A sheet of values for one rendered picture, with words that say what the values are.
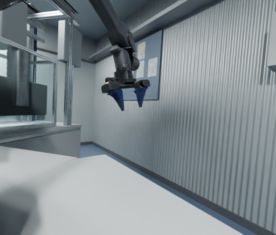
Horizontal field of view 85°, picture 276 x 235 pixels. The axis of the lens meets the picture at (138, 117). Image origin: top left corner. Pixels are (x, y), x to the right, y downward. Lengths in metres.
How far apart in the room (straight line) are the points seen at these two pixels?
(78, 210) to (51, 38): 4.39
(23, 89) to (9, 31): 0.45
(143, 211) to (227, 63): 1.80
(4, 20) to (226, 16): 2.08
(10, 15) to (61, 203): 1.54
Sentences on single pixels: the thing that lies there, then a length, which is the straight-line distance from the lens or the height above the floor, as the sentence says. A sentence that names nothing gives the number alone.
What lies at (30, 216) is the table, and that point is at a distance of 0.43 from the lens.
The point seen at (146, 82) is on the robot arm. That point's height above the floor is 1.19.
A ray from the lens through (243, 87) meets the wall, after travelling 1.88.
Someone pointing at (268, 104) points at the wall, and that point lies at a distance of 1.81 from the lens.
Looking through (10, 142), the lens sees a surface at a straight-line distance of 1.44.
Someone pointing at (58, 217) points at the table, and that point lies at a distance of 0.40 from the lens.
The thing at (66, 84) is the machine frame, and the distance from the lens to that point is 1.92.
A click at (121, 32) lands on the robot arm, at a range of 0.56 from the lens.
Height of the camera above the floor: 1.09
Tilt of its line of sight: 3 degrees down
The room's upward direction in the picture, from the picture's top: 3 degrees clockwise
